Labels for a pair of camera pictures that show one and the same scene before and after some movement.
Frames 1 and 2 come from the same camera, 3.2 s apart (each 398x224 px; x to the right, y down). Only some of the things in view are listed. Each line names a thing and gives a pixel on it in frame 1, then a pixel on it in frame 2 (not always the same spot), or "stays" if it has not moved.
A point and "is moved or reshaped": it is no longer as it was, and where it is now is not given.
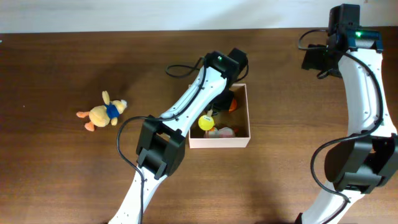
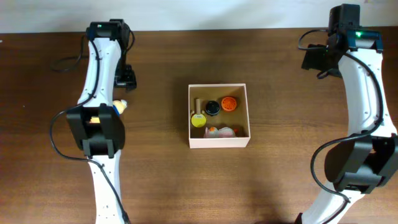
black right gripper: x=312 y=58 stays
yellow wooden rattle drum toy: x=206 y=122 is moved or reshaped
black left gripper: x=222 y=107 → x=131 y=82
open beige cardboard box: x=239 y=119 stays
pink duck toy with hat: x=222 y=132 stays
